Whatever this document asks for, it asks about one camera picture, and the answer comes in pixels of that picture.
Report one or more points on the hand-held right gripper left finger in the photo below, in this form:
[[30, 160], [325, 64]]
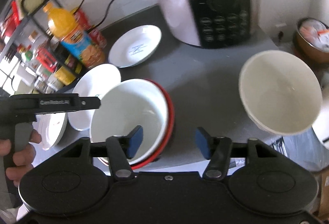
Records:
[[135, 140]]

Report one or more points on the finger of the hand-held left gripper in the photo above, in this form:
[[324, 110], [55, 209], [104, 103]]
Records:
[[90, 103]]

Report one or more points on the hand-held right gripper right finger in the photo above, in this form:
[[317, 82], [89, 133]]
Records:
[[203, 143]]

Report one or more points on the white plate blue print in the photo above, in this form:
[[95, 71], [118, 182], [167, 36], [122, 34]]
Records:
[[136, 45], [97, 80]]

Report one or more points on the white enamel bowl red rim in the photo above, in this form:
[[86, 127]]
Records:
[[123, 108]]

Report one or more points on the white plate dark rim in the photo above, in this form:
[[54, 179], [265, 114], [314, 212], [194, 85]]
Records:
[[52, 128]]

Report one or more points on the white bowl with red rim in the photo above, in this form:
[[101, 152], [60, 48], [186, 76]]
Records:
[[171, 116]]

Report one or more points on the cream ceramic bowl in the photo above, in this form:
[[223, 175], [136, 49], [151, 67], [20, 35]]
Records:
[[280, 95]]

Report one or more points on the person's left hand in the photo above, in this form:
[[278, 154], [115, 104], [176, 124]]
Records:
[[24, 159]]

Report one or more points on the orange juice bottle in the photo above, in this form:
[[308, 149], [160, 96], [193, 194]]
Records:
[[77, 41]]

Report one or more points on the red soda can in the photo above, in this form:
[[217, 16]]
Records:
[[99, 38], [84, 19]]

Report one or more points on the grey metal shelf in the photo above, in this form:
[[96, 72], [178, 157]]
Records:
[[25, 19]]

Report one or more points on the black silver pressure cooker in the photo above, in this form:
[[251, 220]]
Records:
[[221, 5]]

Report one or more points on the copper metal bowl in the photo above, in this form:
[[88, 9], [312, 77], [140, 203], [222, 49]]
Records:
[[307, 49]]

